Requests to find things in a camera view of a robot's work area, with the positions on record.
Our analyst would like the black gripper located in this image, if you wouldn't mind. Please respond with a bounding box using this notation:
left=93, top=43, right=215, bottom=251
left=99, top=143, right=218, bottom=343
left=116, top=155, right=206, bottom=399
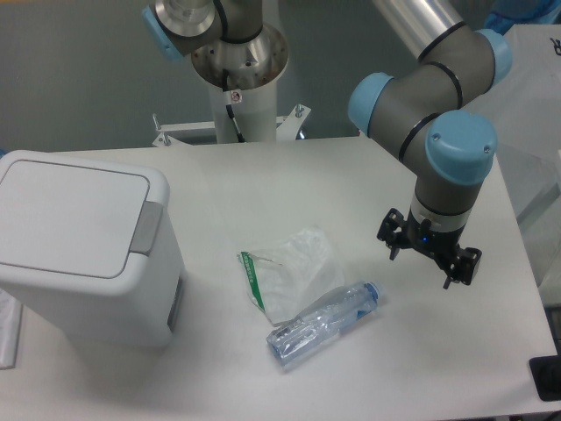
left=377, top=208, right=482, bottom=289

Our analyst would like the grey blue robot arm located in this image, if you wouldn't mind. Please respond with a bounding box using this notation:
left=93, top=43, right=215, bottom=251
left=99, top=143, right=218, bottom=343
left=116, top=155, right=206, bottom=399
left=142, top=1, right=512, bottom=285

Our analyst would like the white push-lid trash can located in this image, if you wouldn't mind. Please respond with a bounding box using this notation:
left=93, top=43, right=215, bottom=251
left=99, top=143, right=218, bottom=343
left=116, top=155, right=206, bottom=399
left=1, top=150, right=184, bottom=347

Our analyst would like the crushed clear plastic bottle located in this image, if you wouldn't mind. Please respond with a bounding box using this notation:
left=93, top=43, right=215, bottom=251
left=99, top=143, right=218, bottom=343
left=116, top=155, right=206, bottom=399
left=266, top=282, right=385, bottom=369

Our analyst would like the clear plastic bag green strip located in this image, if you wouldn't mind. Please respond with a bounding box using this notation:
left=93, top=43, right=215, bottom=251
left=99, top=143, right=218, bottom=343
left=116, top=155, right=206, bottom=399
left=238, top=227, right=346, bottom=326

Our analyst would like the black device at table edge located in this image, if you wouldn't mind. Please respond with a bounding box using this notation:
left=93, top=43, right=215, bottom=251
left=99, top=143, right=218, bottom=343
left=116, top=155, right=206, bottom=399
left=529, top=355, right=560, bottom=402

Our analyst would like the black cable on pedestal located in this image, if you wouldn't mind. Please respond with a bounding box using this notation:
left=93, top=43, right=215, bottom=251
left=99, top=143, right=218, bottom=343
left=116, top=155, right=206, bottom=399
left=221, top=68, right=246, bottom=144

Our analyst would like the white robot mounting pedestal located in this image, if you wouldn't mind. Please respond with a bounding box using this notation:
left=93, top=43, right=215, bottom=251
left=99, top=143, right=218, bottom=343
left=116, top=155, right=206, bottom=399
left=153, top=24, right=311, bottom=146

